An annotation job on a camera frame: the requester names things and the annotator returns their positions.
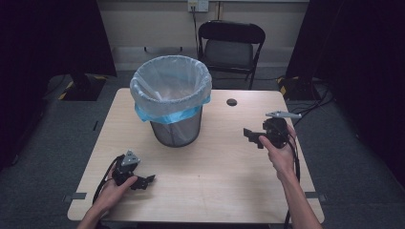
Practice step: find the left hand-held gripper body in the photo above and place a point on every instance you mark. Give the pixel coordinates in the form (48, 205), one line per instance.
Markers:
(124, 170)

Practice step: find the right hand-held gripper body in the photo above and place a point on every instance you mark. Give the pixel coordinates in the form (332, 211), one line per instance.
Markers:
(276, 130)

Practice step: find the person's left hand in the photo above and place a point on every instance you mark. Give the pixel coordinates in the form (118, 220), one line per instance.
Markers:
(113, 194)

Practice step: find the person's right hand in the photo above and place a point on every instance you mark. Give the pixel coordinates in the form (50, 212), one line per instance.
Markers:
(281, 159)

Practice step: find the black stand base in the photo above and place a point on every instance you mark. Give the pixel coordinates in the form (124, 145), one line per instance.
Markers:
(82, 87)
(296, 89)

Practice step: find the metal mesh waste bin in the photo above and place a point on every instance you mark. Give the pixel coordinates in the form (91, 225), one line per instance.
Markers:
(176, 130)

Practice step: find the grey tape strip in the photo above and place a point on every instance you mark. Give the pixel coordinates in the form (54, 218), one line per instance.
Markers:
(74, 196)
(315, 196)

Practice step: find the black folding chair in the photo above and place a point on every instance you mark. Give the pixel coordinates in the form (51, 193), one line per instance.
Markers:
(230, 47)

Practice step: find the translucent blue bin bag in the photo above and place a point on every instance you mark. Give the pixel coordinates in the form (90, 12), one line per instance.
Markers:
(170, 87)

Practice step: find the black curtain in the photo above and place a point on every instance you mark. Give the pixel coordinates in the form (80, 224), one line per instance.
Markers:
(356, 63)
(47, 47)

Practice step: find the white wall socket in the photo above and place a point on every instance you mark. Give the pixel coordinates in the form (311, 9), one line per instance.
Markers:
(198, 5)

